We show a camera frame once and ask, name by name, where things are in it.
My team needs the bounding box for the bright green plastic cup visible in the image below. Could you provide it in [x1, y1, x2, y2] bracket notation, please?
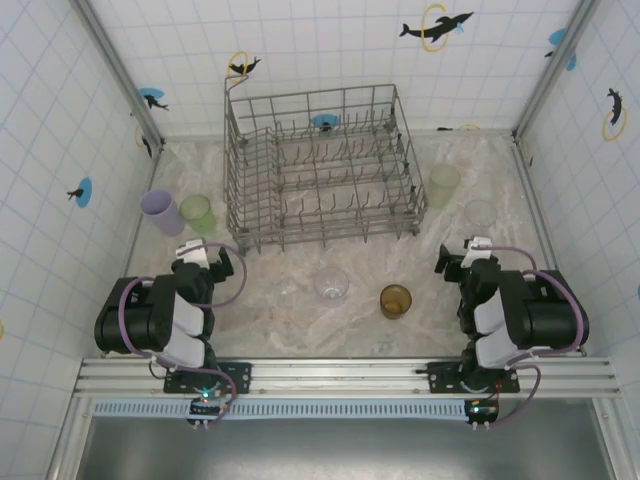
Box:
[178, 194, 218, 234]

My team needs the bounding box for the amber plastic cup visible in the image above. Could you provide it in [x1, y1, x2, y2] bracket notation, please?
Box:
[378, 283, 413, 320]

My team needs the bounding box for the pale green frosted cup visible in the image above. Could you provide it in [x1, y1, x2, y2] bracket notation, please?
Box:
[427, 163, 461, 210]

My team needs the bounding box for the lilac plastic cup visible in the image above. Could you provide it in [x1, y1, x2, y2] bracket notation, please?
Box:
[139, 188, 186, 236]

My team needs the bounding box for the clear plastic cup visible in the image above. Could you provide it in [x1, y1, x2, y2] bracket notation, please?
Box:
[463, 199, 499, 230]
[313, 266, 350, 305]

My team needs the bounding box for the grey wire dish rack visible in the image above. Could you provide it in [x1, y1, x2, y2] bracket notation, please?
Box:
[223, 77, 430, 255]

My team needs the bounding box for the blue oval fish sticker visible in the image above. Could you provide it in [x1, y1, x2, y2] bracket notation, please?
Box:
[138, 87, 170, 112]
[67, 177, 95, 208]
[310, 113, 341, 135]
[544, 28, 579, 71]

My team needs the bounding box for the grey metal panel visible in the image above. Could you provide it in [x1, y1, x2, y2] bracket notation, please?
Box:
[84, 417, 614, 480]

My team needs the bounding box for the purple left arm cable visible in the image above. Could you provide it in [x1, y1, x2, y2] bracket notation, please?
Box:
[115, 242, 249, 425]

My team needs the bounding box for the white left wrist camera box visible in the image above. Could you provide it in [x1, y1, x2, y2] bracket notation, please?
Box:
[174, 238, 212, 269]

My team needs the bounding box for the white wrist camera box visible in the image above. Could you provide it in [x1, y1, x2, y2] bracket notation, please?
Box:
[462, 236, 494, 262]
[174, 238, 212, 269]

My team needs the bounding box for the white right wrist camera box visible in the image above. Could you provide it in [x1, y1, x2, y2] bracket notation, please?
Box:
[462, 236, 494, 262]

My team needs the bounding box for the aluminium floor rail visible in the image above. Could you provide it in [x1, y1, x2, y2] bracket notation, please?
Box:
[510, 132, 587, 357]

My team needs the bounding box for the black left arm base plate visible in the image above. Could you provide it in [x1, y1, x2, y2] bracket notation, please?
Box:
[163, 360, 253, 396]

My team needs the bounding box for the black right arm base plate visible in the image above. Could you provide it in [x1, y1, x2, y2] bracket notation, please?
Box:
[427, 360, 521, 395]

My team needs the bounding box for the aluminium mounting rail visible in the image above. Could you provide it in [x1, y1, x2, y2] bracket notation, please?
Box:
[73, 355, 621, 399]

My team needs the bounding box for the light blue slotted cable duct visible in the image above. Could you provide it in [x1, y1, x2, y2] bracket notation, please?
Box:
[93, 398, 474, 420]

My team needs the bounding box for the aluminium frame post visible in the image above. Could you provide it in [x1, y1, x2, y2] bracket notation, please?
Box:
[74, 0, 166, 149]
[512, 0, 599, 141]

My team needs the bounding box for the large black dolphin ring sticker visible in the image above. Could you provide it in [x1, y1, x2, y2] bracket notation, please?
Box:
[398, 3, 475, 54]

